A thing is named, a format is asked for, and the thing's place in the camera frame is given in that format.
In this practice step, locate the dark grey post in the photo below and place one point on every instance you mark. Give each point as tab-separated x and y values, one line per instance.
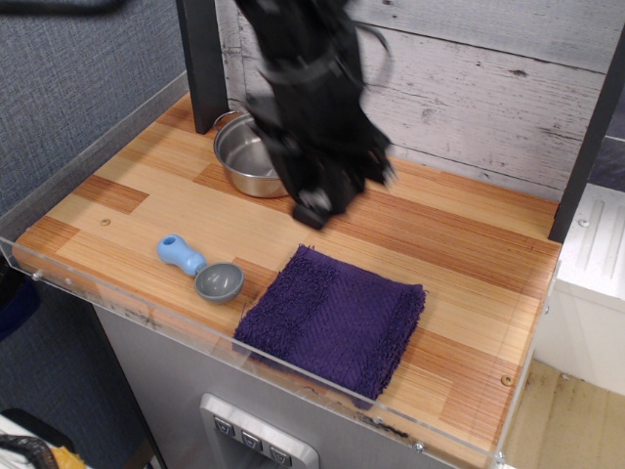
204	61
591	144

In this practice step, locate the stainless steel pot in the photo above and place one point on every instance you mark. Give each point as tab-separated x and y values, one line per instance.
244	157

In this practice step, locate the white metal side cabinet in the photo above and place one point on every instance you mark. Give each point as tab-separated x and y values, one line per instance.
582	330

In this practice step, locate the blue and grey spoon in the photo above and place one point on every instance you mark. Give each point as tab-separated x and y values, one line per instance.
217	283

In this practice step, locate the silver toy fridge cabinet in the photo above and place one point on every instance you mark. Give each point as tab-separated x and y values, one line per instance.
168	379

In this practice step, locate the grey dispenser panel with buttons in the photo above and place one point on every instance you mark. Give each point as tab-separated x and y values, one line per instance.
242	440

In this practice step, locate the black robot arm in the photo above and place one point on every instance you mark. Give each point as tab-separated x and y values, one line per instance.
300	28

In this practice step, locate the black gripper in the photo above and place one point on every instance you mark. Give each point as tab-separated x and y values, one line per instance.
322	145

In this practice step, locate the clear acrylic front guard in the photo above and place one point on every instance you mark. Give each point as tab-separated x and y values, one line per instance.
452	397

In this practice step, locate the purple cloth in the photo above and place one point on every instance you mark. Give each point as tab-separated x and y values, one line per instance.
336	321

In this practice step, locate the dark grey left post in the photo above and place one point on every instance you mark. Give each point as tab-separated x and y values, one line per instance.
204	61

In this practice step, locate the yellow object at corner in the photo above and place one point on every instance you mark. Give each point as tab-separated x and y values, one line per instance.
66	459

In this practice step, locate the small black bottle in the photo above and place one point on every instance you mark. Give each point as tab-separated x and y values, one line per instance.
309	217

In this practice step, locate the dark grey right post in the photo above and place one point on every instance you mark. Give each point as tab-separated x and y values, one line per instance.
591	144

